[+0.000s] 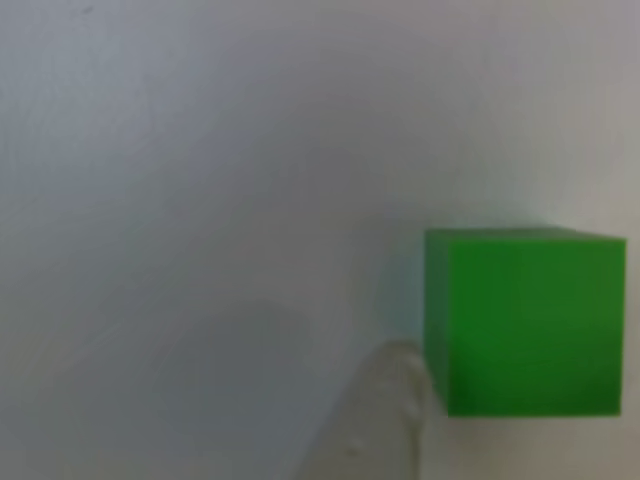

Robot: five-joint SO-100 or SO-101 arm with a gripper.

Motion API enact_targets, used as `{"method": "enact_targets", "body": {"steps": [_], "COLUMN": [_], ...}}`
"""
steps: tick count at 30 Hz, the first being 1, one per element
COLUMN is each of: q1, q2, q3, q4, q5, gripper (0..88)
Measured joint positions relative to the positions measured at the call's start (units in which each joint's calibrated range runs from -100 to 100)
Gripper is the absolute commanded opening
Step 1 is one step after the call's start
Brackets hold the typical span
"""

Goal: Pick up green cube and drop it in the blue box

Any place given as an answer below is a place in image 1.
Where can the green cube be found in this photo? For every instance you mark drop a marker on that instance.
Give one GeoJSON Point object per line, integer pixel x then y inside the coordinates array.
{"type": "Point", "coordinates": [530, 325]}

